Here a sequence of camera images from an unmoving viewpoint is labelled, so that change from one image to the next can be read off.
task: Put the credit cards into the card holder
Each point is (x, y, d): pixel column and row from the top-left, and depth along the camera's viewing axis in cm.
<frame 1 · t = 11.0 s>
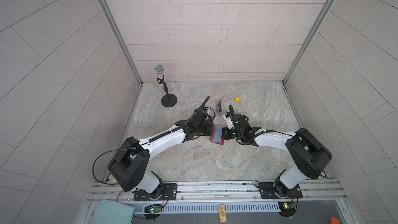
left hand: (217, 128, 83), fingers closed
right hand: (219, 133, 88), fingers closed
yellow toy block: (237, 99, 107), on the table
microphone on black stand: (169, 100, 106), on the table

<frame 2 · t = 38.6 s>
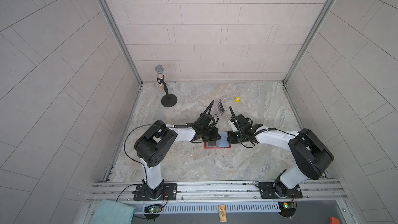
left hand: (225, 136, 88), fingers closed
right hand: (226, 140, 89), fingers closed
black vip credit card: (211, 143, 88), on the table
the other named things where they were.

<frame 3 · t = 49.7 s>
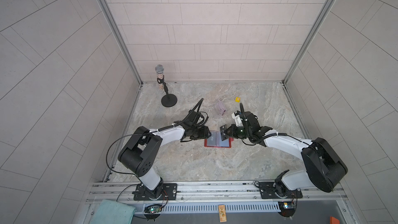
left hand: (212, 133, 88), fingers open
right hand: (223, 133, 84), fingers closed
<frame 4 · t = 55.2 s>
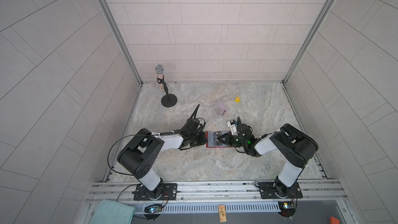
left hand: (212, 139, 88), fingers closed
right hand: (217, 140, 88), fingers closed
